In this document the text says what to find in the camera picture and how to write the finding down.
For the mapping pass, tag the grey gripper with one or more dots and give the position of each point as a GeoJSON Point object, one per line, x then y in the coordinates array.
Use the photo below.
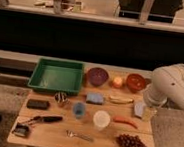
{"type": "Point", "coordinates": [141, 110]}

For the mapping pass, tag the black eraser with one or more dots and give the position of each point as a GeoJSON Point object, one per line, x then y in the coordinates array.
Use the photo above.
{"type": "Point", "coordinates": [37, 104]}

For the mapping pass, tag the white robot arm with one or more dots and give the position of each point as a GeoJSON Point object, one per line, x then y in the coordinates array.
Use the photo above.
{"type": "Point", "coordinates": [166, 83]}

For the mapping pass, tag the green plastic tray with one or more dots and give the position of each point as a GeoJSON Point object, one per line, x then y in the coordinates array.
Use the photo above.
{"type": "Point", "coordinates": [53, 76]}

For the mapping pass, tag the red bowl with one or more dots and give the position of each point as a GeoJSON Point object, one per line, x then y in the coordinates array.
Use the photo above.
{"type": "Point", "coordinates": [135, 82]}

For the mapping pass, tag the purple grapes bunch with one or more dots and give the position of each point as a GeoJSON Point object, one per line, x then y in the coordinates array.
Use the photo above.
{"type": "Point", "coordinates": [129, 141]}

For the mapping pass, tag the yellow banana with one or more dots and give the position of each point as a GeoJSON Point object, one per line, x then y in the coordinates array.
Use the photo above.
{"type": "Point", "coordinates": [120, 100]}

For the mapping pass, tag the wooden table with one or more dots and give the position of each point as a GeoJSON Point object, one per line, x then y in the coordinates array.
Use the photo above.
{"type": "Point", "coordinates": [54, 134]}

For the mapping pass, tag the yellow-red apple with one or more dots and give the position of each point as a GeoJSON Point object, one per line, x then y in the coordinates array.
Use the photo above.
{"type": "Point", "coordinates": [117, 82]}

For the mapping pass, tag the white plastic cup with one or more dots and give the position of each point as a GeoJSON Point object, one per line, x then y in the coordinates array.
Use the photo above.
{"type": "Point", "coordinates": [101, 119]}

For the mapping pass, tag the blue sponge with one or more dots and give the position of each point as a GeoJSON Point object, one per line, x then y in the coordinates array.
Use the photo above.
{"type": "Point", "coordinates": [94, 98]}

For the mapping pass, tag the purple bowl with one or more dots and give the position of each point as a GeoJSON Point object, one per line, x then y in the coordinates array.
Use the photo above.
{"type": "Point", "coordinates": [97, 76]}

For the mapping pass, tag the blue cup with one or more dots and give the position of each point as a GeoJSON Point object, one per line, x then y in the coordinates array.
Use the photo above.
{"type": "Point", "coordinates": [79, 110]}

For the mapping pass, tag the silver fork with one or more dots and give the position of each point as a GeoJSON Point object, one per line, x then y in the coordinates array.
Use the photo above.
{"type": "Point", "coordinates": [73, 134]}

